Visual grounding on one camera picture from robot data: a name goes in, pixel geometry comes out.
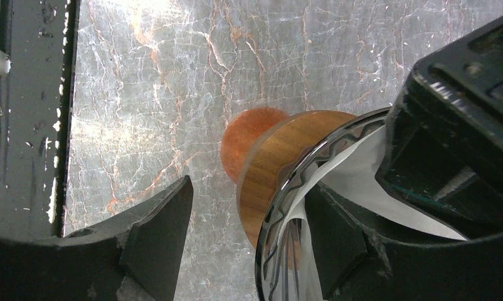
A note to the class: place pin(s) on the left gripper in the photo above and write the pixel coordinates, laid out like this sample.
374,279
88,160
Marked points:
444,135

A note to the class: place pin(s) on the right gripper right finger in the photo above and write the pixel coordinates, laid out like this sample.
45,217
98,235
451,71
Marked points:
380,257

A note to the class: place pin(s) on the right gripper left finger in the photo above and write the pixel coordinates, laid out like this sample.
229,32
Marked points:
136,252

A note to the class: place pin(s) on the white paper coffee filter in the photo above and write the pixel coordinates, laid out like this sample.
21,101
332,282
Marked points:
356,177

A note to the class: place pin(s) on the amber glass carafe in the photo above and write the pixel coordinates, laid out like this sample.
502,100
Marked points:
242,132

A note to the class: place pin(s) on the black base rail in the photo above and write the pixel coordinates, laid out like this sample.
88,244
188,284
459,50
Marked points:
38,41

